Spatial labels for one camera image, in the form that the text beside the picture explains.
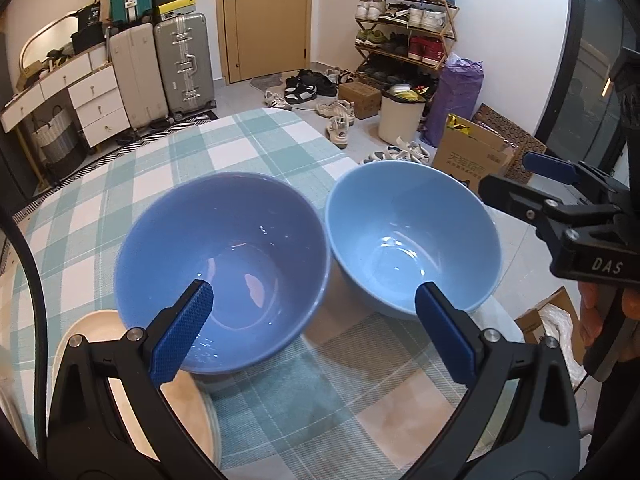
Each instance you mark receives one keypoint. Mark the black framed glass door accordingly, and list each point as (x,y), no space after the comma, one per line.
(590,35)

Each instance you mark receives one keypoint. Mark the brown patterned flat cardboard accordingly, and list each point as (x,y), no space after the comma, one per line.
(510,130)

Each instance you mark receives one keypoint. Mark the cream suitcase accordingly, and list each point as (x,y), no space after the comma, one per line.
(137,75)

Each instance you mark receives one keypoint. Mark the silver suitcase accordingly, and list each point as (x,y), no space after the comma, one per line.
(182,65)

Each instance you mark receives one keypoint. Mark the open cardboard box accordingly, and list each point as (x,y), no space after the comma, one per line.
(467,157)

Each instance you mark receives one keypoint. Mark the light blue bowl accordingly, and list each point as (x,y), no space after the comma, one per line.
(400,220)

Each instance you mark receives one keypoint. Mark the black bag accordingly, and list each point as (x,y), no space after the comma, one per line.
(87,27)

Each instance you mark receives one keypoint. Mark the grey door mat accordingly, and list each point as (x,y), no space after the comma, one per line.
(265,82)

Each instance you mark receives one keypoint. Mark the cardboard box with plastic wrap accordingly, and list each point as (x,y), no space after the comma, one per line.
(537,320)

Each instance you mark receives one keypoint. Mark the white vanity desk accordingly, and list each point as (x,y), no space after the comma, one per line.
(95,95)

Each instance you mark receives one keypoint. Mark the large cream plate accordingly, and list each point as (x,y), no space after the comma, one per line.
(192,420)

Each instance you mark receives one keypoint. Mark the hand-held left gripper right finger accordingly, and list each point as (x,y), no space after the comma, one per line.
(445,330)

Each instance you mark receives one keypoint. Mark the person's right hand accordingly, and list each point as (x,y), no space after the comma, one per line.
(592,317)

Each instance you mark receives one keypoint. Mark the scattered shoes group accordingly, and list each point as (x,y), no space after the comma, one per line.
(337,115)

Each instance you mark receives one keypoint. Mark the wooden door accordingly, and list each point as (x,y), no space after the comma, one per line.
(265,20)

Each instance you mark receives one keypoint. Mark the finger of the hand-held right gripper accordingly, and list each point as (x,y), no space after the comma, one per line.
(550,166)
(510,195)

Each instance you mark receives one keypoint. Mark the yellow black shoe box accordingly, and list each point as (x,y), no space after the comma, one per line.
(175,6)

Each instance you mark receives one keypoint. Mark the small brown cardboard box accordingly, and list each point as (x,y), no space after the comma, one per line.
(360,100)

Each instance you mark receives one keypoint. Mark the checked teal tablecloth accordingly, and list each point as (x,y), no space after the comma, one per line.
(310,410)

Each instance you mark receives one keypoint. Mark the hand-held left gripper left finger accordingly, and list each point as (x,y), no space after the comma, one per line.
(182,332)

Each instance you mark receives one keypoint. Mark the woven laundry basket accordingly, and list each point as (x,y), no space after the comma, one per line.
(57,140)

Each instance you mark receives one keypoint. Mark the white trash bin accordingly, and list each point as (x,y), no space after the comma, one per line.
(400,117)

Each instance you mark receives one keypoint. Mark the arched mirror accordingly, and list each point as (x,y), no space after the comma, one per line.
(37,40)

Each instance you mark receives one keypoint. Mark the wooden shoe rack with shoes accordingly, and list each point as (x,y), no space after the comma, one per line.
(400,17)

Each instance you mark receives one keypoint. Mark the purple bag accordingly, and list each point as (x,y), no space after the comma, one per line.
(457,95)

